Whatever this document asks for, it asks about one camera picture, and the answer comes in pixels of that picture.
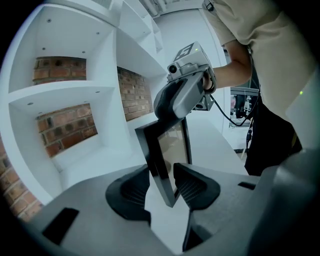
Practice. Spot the grey fisheye camera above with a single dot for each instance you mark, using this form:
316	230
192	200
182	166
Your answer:
173	68
203	104

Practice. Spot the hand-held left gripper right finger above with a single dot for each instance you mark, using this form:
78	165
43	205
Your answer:
225	212

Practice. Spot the person in beige shirt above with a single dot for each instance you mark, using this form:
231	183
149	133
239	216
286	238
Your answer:
270	37

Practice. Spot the black-framed rectangular tray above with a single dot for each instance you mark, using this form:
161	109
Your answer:
152	160

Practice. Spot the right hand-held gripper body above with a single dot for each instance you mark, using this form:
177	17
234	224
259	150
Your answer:
197	62

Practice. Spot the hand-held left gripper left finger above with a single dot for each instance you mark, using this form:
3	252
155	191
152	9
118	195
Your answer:
87	210

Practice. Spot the white desk with hutch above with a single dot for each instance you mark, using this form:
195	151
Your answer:
212	142

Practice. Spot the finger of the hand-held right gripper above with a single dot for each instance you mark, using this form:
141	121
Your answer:
188	97
163	105

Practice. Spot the person's right forearm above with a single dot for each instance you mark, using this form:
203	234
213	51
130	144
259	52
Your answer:
232	70

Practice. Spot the person's right hand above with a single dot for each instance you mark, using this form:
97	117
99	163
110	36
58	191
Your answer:
208	81

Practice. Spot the person's black trousers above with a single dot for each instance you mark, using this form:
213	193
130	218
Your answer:
272	140

